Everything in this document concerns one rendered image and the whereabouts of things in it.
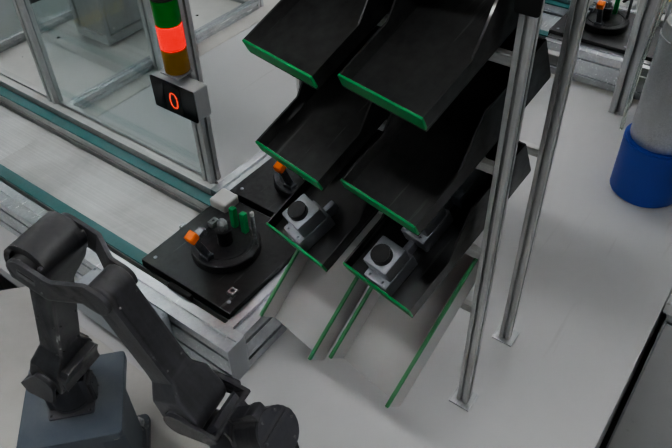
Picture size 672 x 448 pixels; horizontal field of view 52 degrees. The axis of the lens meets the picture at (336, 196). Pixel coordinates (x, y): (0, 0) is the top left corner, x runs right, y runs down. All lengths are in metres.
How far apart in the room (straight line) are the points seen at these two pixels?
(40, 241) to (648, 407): 1.41
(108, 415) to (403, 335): 0.46
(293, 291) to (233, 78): 1.04
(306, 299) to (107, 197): 0.65
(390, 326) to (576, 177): 0.80
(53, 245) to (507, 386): 0.85
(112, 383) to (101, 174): 0.73
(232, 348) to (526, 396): 0.53
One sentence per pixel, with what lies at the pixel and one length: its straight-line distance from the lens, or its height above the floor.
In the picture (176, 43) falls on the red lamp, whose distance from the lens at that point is 1.34.
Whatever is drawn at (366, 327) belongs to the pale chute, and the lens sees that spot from 1.15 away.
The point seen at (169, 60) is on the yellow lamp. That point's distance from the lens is 1.36.
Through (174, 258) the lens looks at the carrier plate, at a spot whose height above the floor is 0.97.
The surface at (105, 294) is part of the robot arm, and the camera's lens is 0.76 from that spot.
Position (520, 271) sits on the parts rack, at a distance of 1.24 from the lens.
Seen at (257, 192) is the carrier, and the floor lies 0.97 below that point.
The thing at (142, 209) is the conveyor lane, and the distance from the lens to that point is 1.61.
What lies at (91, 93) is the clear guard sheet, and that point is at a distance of 1.79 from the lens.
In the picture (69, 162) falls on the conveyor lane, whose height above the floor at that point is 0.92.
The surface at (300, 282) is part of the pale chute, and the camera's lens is 1.21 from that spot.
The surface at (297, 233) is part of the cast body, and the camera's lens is 1.04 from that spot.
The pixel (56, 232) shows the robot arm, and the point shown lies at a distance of 0.79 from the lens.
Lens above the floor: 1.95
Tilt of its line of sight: 41 degrees down
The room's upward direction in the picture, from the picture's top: 2 degrees counter-clockwise
